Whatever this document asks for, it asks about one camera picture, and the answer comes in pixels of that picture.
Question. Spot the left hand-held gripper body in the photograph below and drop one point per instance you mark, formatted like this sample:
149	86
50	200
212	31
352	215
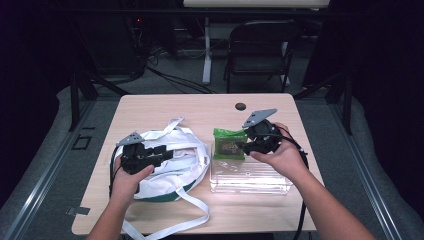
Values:
135	158

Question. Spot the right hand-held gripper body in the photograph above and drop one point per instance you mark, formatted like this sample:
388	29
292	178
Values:
265	138

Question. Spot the white tote bag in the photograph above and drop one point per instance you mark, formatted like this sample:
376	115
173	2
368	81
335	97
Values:
173	173

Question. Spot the green snack packet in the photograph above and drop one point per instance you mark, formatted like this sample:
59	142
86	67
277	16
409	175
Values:
228	146

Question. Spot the clear plastic box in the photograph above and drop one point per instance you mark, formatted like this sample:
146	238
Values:
246	180

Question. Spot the person's left hand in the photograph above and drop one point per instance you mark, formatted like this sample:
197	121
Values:
123	185

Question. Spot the person's right hand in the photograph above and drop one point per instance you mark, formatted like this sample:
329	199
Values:
288	158

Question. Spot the grey tape piece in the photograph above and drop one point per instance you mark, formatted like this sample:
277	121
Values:
78	211

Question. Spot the black metal stand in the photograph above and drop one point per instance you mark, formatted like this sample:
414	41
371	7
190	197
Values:
347	103
75	100

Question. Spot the black folding chair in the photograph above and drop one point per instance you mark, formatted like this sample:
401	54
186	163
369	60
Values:
263	36

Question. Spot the dark equipment with red light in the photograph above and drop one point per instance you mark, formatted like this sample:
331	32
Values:
113	43

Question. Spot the white desk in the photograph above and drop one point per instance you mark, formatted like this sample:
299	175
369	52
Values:
253	3

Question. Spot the metal floor rail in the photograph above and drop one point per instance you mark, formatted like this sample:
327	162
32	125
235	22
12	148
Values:
43	176
366	173

